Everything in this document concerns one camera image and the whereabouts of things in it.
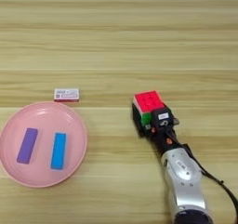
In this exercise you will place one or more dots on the small white red box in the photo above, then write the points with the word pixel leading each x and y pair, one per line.
pixel 66 94

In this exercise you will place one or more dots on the Rubik's cube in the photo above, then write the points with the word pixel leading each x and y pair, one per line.
pixel 148 101

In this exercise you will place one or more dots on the blue rectangular block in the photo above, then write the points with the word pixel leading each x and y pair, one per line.
pixel 58 155

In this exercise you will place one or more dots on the pink round plate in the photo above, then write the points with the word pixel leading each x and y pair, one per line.
pixel 43 168

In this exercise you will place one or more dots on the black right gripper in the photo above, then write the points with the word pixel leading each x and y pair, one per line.
pixel 164 138

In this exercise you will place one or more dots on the purple rectangular block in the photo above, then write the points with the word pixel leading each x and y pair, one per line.
pixel 27 145

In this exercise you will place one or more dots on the black box with white label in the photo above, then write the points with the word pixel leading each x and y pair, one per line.
pixel 161 117

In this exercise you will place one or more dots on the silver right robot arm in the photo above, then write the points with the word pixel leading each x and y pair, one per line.
pixel 186 184

